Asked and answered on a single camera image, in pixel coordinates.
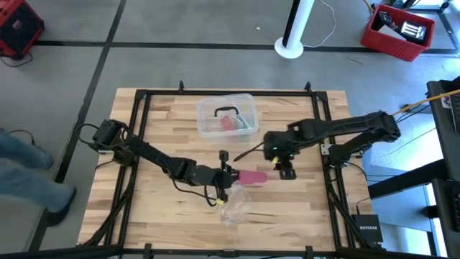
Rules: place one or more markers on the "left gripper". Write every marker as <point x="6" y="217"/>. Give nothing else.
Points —
<point x="210" y="176"/>

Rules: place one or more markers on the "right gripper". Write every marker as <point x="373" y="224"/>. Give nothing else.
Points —
<point x="282" y="147"/>

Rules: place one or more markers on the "pink elastic bandage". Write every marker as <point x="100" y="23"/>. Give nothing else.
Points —
<point x="251" y="178"/>

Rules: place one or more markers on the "clear plastic zip bag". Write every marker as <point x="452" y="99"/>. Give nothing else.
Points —
<point x="235" y="212"/>

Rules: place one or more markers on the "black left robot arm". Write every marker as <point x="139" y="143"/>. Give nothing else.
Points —
<point x="143" y="151"/>

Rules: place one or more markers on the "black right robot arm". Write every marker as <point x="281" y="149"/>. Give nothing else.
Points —
<point x="341" y="126"/>

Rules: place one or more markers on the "green bandage pack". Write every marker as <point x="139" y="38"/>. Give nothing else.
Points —
<point x="244" y="124"/>

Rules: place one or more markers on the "clear plastic storage box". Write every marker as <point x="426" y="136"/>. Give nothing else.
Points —
<point x="206" y="126"/>

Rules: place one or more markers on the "white tower fan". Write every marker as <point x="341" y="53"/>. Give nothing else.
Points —
<point x="289" y="48"/>

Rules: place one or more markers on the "red plastic crate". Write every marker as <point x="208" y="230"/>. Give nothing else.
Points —
<point x="388" y="45"/>

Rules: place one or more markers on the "small black device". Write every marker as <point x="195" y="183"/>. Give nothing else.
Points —
<point x="384" y="18"/>

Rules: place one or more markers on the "black desk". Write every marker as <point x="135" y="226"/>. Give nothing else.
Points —
<point x="443" y="126"/>

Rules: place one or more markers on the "black and white device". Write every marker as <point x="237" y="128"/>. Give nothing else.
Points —
<point x="413" y="30"/>

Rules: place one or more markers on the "person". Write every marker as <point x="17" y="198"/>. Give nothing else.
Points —
<point x="21" y="187"/>

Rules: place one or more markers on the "red and black case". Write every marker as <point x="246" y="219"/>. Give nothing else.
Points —
<point x="21" y="32"/>

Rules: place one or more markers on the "black aluminium table frame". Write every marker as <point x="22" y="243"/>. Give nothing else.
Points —
<point x="230" y="93"/>

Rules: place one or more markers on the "black Netgear network switch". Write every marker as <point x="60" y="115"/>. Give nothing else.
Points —
<point x="367" y="228"/>

